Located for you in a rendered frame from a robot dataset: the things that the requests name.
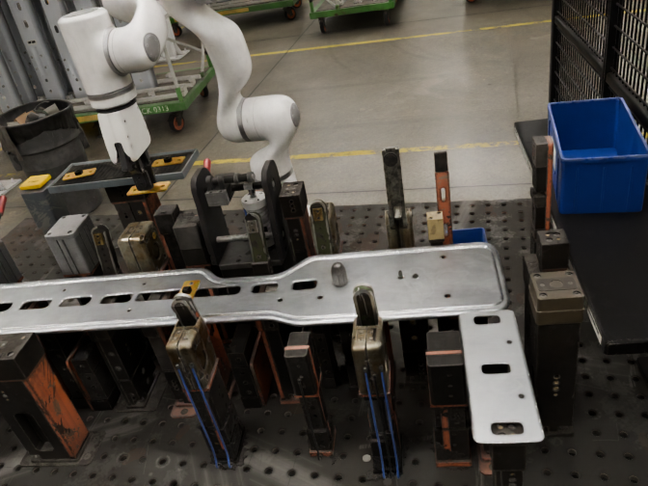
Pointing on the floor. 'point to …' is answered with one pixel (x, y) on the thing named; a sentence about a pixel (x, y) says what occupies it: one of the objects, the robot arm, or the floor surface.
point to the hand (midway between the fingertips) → (144, 177)
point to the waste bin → (48, 146)
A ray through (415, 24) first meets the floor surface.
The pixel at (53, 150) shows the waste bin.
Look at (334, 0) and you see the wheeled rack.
